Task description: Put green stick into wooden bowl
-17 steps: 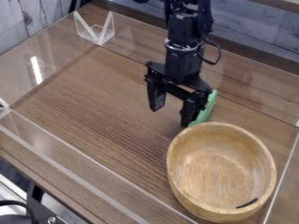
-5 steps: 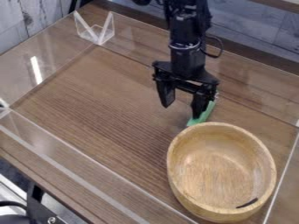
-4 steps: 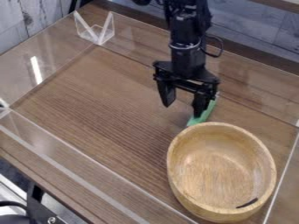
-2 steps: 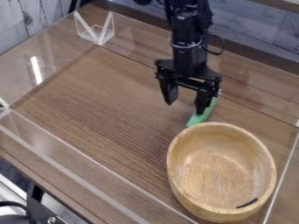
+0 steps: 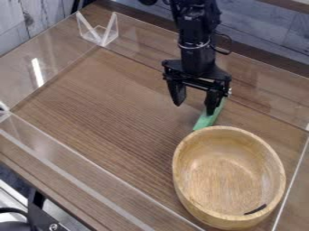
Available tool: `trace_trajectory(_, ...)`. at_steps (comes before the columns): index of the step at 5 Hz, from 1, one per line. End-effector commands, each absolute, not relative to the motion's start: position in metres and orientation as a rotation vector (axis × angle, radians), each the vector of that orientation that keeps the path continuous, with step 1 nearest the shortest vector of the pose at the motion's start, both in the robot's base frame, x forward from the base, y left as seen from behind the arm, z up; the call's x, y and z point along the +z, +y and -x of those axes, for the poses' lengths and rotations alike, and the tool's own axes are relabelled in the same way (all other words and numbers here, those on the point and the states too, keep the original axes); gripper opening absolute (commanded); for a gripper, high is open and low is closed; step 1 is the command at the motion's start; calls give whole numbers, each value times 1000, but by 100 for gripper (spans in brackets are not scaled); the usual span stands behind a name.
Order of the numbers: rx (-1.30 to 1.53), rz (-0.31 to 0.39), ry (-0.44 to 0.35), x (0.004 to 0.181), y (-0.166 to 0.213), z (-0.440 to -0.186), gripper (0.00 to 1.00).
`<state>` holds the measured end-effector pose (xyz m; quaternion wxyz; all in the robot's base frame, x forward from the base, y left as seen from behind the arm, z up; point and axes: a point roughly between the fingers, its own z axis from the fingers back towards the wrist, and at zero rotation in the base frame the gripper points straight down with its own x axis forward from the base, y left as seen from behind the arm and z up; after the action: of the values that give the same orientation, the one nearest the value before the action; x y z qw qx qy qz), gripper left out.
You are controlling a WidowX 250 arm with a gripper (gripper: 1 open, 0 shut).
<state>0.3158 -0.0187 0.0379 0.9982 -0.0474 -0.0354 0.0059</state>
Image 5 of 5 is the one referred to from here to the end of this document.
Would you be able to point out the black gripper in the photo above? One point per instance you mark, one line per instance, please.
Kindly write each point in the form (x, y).
(196, 71)

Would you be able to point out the green stick block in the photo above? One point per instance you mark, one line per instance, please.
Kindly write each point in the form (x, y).
(208, 120)

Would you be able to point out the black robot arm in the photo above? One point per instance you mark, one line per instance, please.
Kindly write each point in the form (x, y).
(197, 18)

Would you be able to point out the wooden bowl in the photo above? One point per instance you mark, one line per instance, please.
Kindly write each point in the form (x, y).
(230, 177)

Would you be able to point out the clear acrylic enclosure wall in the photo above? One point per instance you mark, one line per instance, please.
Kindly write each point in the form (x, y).
(90, 127)

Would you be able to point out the clear acrylic corner bracket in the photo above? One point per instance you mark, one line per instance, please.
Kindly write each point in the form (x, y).
(100, 35)

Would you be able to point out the black table leg frame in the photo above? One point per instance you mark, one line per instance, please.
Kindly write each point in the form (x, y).
(38, 219)

